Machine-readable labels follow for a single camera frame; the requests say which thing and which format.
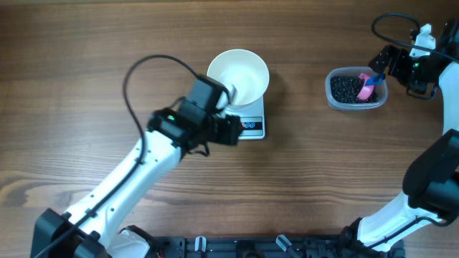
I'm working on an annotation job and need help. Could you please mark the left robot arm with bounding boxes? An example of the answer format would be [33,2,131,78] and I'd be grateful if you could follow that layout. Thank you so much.
[31,75,242,257]

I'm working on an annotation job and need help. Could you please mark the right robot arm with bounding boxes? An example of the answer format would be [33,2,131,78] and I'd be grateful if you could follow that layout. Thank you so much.
[333,18,458,257]

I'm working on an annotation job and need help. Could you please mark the pink scoop blue handle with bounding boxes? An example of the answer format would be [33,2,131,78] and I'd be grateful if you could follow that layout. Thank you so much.
[357,73,386,100]

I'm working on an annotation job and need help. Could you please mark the clear plastic container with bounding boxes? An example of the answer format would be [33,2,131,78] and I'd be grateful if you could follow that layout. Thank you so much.
[325,67,388,111]

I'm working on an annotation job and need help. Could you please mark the black beans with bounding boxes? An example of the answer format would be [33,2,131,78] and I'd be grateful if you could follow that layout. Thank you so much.
[330,76,378,104]

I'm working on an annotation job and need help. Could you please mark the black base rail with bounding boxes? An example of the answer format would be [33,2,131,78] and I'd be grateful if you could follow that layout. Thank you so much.
[118,229,406,258]

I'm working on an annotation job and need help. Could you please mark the white bowl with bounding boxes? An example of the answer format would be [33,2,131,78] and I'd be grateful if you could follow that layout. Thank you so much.
[207,49,270,109]

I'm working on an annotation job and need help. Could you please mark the white digital kitchen scale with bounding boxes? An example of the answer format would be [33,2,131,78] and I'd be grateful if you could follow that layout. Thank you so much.
[223,97,265,140]

